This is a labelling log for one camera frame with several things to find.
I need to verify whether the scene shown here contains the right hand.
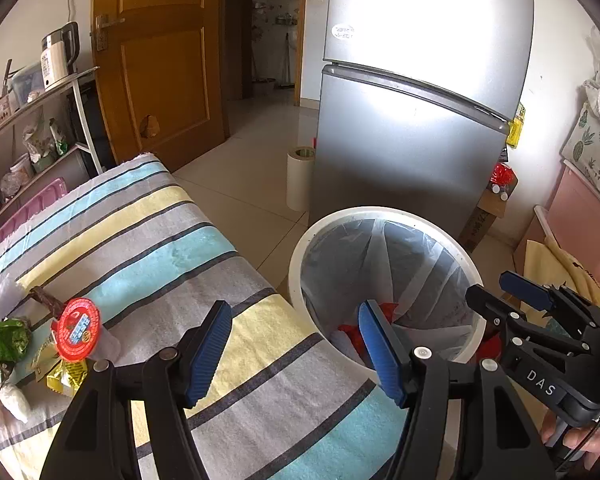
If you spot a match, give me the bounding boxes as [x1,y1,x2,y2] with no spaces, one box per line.
[540,411,600,470]

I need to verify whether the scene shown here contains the silver refrigerator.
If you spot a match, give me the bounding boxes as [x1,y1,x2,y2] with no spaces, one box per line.
[309,0,534,236]

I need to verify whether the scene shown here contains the white paper roll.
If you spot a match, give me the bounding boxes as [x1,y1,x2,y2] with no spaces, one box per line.
[286,146,315,212]

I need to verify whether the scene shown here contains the white round trash bin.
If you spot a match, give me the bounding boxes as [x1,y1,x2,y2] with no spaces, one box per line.
[288,206,486,363]

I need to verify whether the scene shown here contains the metal kitchen shelf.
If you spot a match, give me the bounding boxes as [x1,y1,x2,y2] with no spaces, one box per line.
[0,67,106,227]

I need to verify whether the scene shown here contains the clear cup with red lid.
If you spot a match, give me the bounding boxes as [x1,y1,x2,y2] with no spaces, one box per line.
[52,298,121,363]

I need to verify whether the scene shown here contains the pink plastic tray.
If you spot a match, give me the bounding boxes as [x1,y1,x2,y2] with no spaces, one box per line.
[0,178,68,244]

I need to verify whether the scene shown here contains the brown snack wrapper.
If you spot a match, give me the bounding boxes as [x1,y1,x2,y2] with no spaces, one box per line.
[30,286,66,320]

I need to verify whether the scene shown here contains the yellow red wrapper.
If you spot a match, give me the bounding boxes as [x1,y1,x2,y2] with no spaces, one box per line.
[46,360,88,398]

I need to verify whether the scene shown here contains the pineapple print cloth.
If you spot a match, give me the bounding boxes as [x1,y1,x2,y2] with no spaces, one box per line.
[560,102,600,194]

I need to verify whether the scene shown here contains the clear plastic storage box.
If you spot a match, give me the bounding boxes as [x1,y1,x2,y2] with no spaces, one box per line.
[12,62,45,107]

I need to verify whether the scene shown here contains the cardboard box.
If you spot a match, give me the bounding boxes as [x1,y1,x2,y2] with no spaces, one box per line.
[458,190,507,254]

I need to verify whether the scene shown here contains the wooden door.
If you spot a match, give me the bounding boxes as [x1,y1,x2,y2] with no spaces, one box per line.
[92,0,227,171]

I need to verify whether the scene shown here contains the green snack bag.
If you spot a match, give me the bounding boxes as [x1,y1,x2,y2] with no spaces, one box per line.
[0,318,32,364]

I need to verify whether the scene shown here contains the striped tablecloth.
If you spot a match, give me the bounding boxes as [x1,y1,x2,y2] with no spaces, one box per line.
[0,154,405,479]

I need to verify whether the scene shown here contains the white electric kettle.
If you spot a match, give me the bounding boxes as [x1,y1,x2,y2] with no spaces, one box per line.
[41,21,80,89]

